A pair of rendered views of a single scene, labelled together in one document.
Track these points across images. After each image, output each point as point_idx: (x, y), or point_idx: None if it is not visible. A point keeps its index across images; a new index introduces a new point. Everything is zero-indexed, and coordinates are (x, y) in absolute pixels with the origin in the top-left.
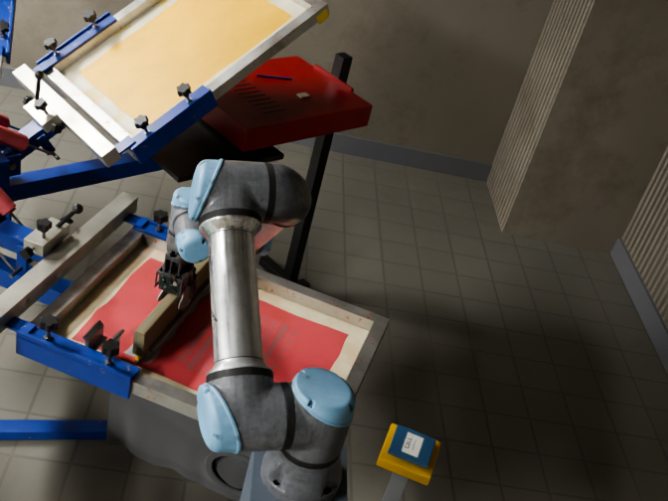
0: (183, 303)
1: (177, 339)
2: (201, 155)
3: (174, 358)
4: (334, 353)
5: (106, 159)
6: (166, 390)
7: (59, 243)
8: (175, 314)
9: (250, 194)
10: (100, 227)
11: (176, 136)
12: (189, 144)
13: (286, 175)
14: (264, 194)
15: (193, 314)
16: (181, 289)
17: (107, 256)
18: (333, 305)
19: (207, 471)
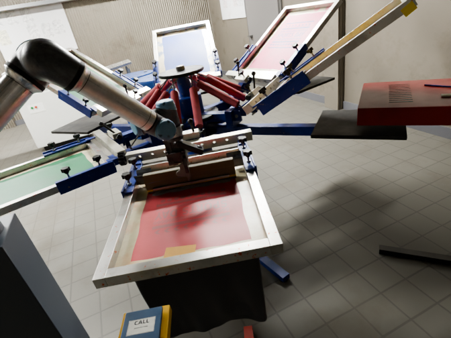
0: (181, 174)
1: (176, 193)
2: (342, 128)
3: (161, 199)
4: (222, 242)
5: (245, 109)
6: (124, 204)
7: (190, 139)
8: (182, 180)
9: (17, 53)
10: (215, 137)
11: (282, 100)
12: (345, 123)
13: (30, 41)
14: (19, 53)
15: (201, 187)
16: (168, 161)
17: (208, 152)
18: (260, 214)
19: None
